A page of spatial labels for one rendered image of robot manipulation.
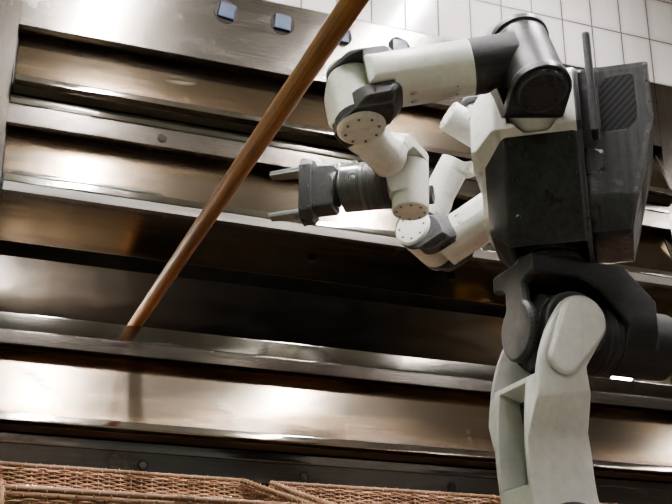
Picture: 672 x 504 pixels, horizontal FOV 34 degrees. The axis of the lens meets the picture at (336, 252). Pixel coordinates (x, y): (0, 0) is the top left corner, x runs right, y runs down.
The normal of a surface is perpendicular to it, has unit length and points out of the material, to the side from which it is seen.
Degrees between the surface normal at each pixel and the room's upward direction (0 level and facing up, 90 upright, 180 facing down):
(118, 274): 180
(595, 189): 90
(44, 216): 169
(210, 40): 90
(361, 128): 165
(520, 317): 90
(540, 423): 114
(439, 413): 70
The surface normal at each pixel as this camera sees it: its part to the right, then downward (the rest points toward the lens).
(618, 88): -0.26, -0.36
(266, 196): 0.33, -0.64
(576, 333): 0.35, -0.34
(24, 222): 0.06, 0.85
